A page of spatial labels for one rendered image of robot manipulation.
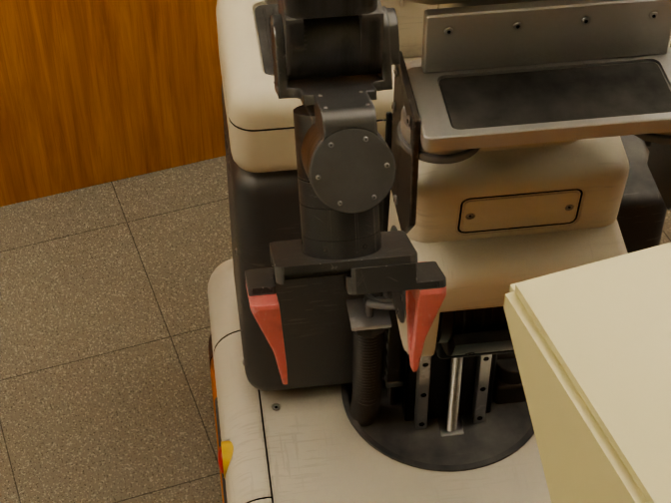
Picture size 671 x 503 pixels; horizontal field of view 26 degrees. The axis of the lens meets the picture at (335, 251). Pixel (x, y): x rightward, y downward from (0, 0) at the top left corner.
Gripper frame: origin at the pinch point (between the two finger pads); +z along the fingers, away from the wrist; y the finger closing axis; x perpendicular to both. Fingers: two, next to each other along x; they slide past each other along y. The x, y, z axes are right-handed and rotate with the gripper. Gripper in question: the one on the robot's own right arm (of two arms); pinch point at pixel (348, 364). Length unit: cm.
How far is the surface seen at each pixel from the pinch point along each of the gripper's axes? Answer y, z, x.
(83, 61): -27, 0, 157
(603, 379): 0, -25, -65
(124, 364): -24, 47, 128
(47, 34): -32, -6, 152
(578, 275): 0, -26, -61
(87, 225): -30, 31, 160
